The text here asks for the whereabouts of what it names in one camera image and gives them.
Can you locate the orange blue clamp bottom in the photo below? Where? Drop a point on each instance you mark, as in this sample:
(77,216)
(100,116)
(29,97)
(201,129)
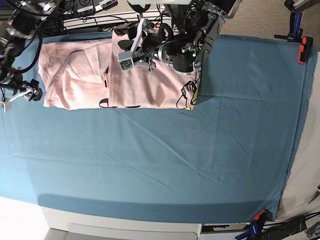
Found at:
(255,228)

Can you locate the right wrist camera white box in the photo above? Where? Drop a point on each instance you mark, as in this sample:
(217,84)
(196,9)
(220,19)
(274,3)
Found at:
(7,102)

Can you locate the pink T-shirt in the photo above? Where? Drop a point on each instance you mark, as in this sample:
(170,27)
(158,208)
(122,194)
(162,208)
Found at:
(86,74)

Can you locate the teal table cloth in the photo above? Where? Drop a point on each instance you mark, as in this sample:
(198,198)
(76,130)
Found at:
(222,162)

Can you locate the black power strip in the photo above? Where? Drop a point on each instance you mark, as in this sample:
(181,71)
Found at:
(155,26)

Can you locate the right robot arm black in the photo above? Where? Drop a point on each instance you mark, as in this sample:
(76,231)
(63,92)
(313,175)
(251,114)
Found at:
(24,24)

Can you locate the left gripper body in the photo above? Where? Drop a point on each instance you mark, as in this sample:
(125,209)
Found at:
(155,47)

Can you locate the orange black clamp top right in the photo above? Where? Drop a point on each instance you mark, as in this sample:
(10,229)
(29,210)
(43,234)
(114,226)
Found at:
(305,49)

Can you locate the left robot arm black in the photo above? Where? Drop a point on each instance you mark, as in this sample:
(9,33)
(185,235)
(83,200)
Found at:
(184,44)

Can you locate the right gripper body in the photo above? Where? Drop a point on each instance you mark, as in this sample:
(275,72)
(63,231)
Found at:
(30,91)

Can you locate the white cabinet under table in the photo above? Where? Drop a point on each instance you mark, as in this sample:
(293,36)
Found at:
(121,229)

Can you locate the blue black clamp top right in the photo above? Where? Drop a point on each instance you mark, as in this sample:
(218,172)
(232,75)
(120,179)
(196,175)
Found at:
(295,32)

